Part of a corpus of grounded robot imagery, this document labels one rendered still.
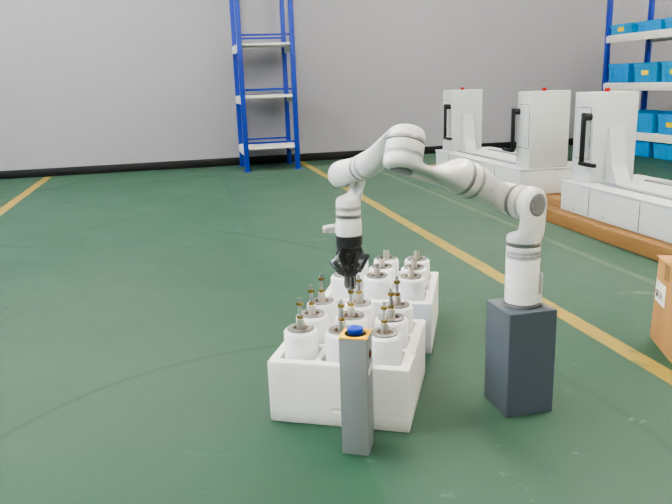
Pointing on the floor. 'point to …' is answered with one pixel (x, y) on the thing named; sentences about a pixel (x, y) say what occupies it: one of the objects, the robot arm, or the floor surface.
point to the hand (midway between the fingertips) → (350, 282)
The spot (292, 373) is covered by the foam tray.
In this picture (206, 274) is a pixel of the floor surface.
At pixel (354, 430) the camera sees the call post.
